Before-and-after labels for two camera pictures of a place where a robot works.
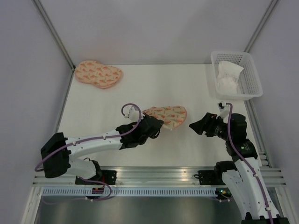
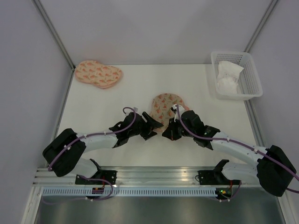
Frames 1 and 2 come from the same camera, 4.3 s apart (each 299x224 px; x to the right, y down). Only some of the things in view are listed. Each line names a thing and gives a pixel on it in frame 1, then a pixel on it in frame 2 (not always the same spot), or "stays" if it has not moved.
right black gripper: (206, 124) -> (170, 132)
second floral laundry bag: (100, 75) stays
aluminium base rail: (135, 176) stays
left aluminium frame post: (47, 23) stays
